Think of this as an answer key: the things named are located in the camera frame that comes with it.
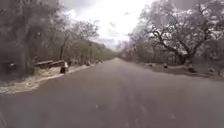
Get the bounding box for row of bare trees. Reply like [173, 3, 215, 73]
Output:
[117, 0, 224, 68]
[0, 0, 117, 76]

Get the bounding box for grey asphalt road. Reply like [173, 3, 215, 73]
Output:
[0, 57, 224, 128]

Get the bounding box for brown dirt roadside strip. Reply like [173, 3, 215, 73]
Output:
[133, 61, 224, 82]

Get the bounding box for pile of fallen logs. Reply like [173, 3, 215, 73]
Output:
[34, 59, 65, 70]

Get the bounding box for large bare spreading tree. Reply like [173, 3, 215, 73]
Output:
[139, 0, 224, 66]

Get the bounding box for pale sandy roadside strip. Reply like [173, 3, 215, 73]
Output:
[0, 60, 105, 96]

